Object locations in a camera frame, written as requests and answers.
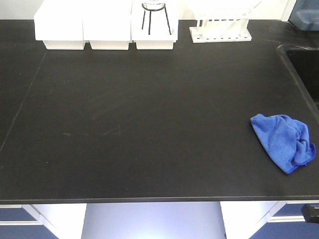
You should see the blue microfibre cloth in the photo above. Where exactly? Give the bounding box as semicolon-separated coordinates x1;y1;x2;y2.
250;114;316;174

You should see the white storage bin right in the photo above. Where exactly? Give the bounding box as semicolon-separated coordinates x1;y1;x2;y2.
131;0;178;50

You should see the white storage bin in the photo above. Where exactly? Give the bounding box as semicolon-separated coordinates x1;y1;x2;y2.
34;0;85;50
131;0;178;50
83;0;133;50

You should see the white storage bin middle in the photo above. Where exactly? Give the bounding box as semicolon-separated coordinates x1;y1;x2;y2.
83;0;133;50

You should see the white test tube rack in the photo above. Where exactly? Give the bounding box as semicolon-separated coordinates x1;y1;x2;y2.
187;0;261;43

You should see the right blue cabinet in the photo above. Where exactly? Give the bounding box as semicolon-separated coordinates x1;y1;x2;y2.
220;200;319;239

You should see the blue cabinet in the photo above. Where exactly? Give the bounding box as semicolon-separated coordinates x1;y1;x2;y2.
220;200;319;239
0;203;87;239

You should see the white storage bin left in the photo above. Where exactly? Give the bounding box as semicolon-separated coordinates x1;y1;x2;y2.
34;0;85;50

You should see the black lab sink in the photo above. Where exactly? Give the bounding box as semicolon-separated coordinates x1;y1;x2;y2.
277;44;319;114

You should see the left blue cabinet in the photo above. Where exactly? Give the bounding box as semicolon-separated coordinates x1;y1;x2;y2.
0;203;87;239

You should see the black device at table edge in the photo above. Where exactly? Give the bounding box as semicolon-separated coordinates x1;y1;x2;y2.
301;204;319;224

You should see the blue plastic container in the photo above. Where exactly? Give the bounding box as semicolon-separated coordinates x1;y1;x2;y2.
289;0;319;31

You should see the black wire tripod stand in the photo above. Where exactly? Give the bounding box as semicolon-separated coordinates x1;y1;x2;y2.
141;2;172;35

